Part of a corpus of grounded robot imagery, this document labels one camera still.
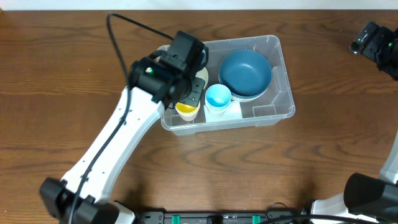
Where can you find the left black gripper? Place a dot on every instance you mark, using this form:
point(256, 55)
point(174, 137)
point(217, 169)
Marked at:
point(195, 90)

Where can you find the yellow cup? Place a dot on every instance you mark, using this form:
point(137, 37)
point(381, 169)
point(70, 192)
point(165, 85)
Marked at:
point(186, 109)

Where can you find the mint green cup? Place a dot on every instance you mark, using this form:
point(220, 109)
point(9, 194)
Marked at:
point(217, 109)

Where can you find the white small bowl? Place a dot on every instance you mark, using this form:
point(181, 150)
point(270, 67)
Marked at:
point(203, 74)

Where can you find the light blue cup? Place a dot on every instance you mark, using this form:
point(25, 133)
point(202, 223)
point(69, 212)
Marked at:
point(218, 96)

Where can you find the beige large bowl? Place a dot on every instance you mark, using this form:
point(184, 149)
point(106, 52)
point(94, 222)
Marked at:
point(244, 99)

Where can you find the clear plastic storage container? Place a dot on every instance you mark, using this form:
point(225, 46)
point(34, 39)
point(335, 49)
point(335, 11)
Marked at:
point(272, 106)

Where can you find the dark blue bowl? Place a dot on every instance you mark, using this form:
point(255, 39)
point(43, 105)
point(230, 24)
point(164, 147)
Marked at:
point(246, 86)
point(245, 62)

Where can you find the pink cup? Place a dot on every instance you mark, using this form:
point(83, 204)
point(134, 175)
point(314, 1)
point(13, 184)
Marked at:
point(188, 116)

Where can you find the cream white cup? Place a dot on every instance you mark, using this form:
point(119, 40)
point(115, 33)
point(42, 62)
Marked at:
point(216, 116)

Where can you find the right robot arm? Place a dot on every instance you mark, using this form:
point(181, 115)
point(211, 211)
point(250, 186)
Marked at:
point(365, 198)

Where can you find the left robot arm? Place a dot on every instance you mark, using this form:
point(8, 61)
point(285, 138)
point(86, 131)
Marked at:
point(163, 78)

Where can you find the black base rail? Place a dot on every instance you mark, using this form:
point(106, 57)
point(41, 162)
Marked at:
point(275, 215)

